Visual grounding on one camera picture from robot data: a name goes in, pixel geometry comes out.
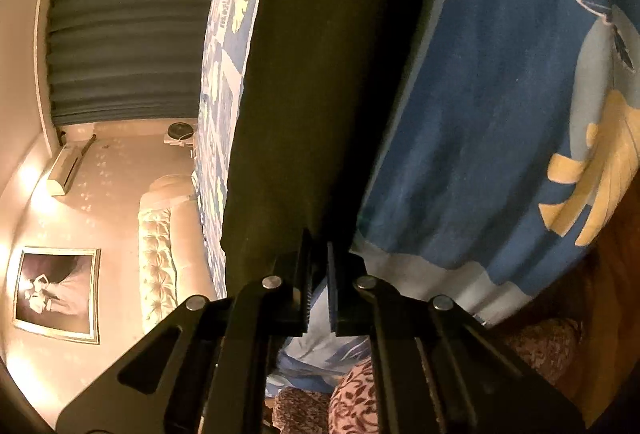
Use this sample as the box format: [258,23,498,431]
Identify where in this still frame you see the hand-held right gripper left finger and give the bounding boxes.
[56,228,315,434]

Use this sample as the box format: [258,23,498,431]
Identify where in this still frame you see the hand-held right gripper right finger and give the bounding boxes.
[327,241,587,434]

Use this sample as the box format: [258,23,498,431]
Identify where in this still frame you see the black pants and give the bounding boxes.
[220,0,453,299]

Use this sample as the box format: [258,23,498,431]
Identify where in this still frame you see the person's floral patterned clothing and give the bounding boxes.
[272,318,583,434]

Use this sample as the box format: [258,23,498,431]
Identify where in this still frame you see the cream tufted headboard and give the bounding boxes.
[137,174,219,335]

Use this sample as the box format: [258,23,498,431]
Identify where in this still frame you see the small round fan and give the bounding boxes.
[164,122,195,148]

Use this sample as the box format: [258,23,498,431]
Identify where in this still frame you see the blue leaf-print bed sheet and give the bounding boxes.
[192,0,640,397]

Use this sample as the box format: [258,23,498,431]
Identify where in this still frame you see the framed black and white picture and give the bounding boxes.
[12,246,102,346]

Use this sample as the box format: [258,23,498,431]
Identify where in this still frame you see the white air conditioner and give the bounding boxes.
[47,145,91,198]

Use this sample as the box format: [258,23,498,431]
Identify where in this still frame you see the grey pleated curtain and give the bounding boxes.
[45,0,247,127]

